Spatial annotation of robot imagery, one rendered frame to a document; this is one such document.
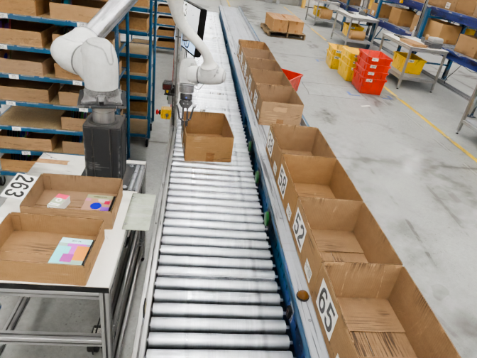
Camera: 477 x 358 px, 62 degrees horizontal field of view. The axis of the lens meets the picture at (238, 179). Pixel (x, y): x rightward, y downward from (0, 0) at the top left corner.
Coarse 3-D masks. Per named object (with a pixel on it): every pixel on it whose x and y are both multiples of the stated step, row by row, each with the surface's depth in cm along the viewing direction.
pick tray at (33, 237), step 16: (0, 224) 155; (16, 224) 166; (32, 224) 166; (48, 224) 167; (64, 224) 167; (80, 224) 167; (96, 224) 167; (0, 240) 157; (16, 240) 162; (32, 240) 163; (48, 240) 164; (96, 240) 155; (0, 256) 153; (16, 256) 154; (32, 256) 155; (48, 256) 156; (96, 256) 158; (0, 272) 143; (16, 272) 143; (32, 272) 143; (48, 272) 143; (64, 272) 144; (80, 272) 144
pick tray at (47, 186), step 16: (48, 176) 191; (64, 176) 192; (80, 176) 193; (32, 192) 180; (48, 192) 193; (64, 192) 195; (80, 192) 196; (96, 192) 198; (112, 192) 199; (32, 208) 168; (48, 208) 168; (80, 208) 186; (112, 208) 174; (112, 224) 176
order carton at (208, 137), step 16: (208, 112) 268; (192, 128) 272; (208, 128) 274; (224, 128) 269; (192, 144) 236; (208, 144) 237; (224, 144) 240; (192, 160) 241; (208, 160) 243; (224, 160) 245
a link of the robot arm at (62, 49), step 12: (120, 0) 198; (132, 0) 202; (108, 12) 196; (120, 12) 199; (96, 24) 193; (108, 24) 196; (60, 36) 191; (72, 36) 187; (84, 36) 188; (96, 36) 193; (60, 48) 186; (72, 48) 183; (60, 60) 187; (72, 72) 190
